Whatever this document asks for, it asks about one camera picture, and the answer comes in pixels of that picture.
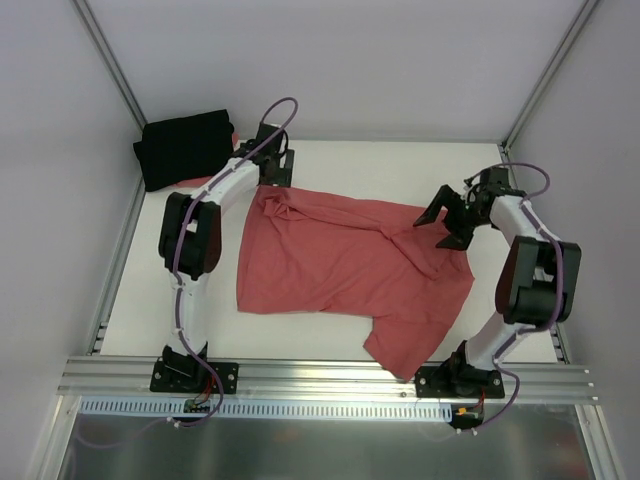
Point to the folded black t shirt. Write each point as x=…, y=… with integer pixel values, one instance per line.
x=185, y=148

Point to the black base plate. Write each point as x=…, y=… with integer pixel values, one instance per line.
x=443, y=382
x=193, y=377

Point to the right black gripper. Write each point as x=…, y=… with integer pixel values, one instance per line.
x=458, y=218

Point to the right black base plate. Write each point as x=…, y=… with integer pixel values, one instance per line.
x=443, y=382

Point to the right rear frame post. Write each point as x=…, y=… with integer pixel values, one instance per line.
x=568, y=40

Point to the left rear frame post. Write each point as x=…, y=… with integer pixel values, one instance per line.
x=102, y=45

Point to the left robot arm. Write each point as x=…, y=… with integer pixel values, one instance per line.
x=190, y=245

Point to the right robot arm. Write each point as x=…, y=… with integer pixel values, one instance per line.
x=535, y=290

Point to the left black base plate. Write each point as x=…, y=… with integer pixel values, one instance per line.
x=193, y=377

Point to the red t shirt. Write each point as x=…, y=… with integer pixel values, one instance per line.
x=306, y=251
x=198, y=182

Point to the white slotted cable duct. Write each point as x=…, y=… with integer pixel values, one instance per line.
x=269, y=409

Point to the frame post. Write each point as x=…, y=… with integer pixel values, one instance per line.
x=568, y=40
x=102, y=45

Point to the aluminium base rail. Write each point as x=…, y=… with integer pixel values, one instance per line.
x=544, y=383

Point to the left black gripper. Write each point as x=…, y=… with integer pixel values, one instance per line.
x=279, y=171

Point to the folded red t shirt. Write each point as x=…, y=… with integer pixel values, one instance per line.
x=198, y=182

